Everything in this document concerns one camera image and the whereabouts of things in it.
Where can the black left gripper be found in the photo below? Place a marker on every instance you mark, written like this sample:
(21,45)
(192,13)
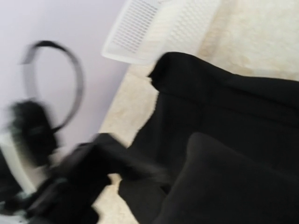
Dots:
(68,195)

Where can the black long sleeve shirt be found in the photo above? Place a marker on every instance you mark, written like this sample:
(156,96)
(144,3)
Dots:
(229,143)

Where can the white perforated plastic basket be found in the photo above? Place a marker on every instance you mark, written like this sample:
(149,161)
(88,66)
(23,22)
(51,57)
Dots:
(146,29)

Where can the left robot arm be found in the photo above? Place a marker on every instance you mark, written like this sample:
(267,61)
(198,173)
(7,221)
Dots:
(27,177)

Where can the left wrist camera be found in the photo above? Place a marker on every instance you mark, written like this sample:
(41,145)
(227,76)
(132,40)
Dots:
(30,136)

